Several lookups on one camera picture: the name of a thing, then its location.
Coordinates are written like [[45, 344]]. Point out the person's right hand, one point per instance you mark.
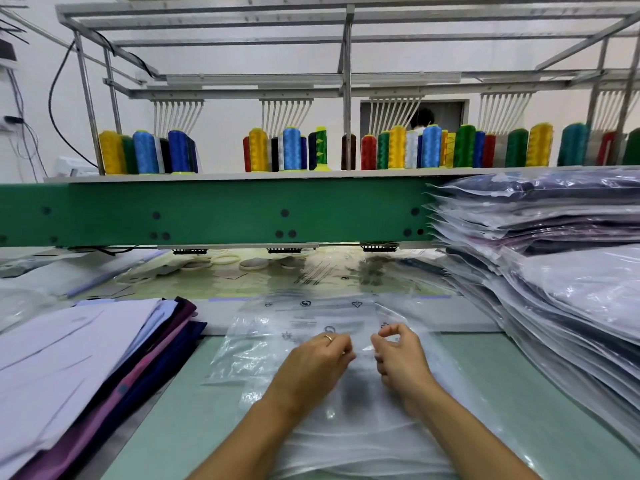
[[402, 360]]

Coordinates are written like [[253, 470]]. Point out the person's left hand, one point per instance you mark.
[[310, 373]]

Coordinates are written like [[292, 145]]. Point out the stack of plastic bags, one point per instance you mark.
[[350, 435]]

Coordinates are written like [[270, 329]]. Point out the single clear plastic bag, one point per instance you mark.
[[545, 300]]

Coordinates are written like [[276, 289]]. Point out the stack of bagged garments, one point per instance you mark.
[[540, 215]]

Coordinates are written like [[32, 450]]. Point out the person's right forearm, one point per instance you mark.
[[470, 440]]

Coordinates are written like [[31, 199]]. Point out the person's left forearm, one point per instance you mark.
[[245, 450]]

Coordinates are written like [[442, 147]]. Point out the green machine beam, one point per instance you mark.
[[230, 210]]

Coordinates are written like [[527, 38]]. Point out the row of coloured thread spools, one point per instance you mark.
[[420, 147]]

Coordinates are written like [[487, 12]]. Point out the crumpled clear plastic film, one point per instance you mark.
[[25, 307]]

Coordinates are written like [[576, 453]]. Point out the grey metal thread rack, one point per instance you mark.
[[347, 65]]

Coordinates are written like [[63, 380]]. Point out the white box device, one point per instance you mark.
[[76, 168]]

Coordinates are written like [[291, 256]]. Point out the white wall socket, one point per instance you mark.
[[10, 123]]

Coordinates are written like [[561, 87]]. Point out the wall router with antennas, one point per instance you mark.
[[6, 53]]

